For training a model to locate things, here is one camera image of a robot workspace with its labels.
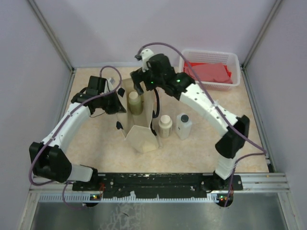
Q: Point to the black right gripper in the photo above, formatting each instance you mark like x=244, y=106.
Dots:
x=138, y=76

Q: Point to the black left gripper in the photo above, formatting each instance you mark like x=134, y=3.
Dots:
x=118, y=107

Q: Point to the green bottle beige cap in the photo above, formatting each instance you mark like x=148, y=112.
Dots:
x=135, y=103

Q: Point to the beige canvas tote bag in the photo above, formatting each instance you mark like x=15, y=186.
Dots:
x=137, y=129

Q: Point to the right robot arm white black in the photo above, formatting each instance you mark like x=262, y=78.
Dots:
x=232, y=129

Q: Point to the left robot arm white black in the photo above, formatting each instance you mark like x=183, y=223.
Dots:
x=48, y=157

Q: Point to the white bottle grey cap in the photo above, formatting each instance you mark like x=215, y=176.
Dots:
x=183, y=126

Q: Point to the red cloth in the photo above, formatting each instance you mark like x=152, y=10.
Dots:
x=216, y=72

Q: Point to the white plastic basket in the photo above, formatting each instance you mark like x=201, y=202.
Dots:
x=205, y=56

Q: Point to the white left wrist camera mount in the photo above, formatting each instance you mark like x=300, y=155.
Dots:
x=109, y=85

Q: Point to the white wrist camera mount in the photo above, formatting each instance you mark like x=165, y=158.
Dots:
x=144, y=56
x=109, y=85

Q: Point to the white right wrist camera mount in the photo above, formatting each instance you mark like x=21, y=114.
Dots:
x=144, y=56

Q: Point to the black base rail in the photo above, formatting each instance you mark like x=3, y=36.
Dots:
x=161, y=185

